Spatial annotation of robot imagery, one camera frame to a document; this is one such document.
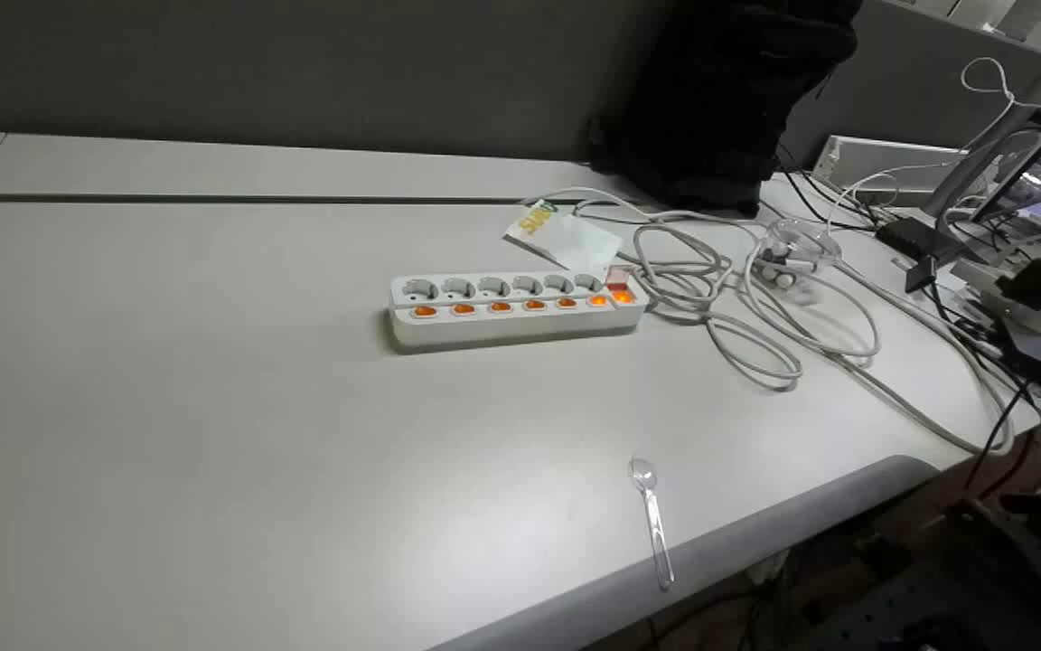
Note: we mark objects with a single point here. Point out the silver laptop stand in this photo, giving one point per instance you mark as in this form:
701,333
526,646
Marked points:
991,158

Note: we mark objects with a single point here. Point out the white power strip orange switches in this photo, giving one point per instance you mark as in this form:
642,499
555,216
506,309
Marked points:
506,325

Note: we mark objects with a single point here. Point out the black power brick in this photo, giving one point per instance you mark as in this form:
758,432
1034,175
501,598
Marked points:
918,249

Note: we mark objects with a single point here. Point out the black fabric bag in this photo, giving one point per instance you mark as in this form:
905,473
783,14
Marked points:
724,97

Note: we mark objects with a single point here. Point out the clear plastic spoon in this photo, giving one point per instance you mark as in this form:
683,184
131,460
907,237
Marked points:
653,510

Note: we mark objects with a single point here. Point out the white paper packet yellow label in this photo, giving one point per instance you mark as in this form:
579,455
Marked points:
574,239

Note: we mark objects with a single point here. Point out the white rectangular box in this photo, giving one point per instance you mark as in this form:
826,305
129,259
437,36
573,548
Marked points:
885,165

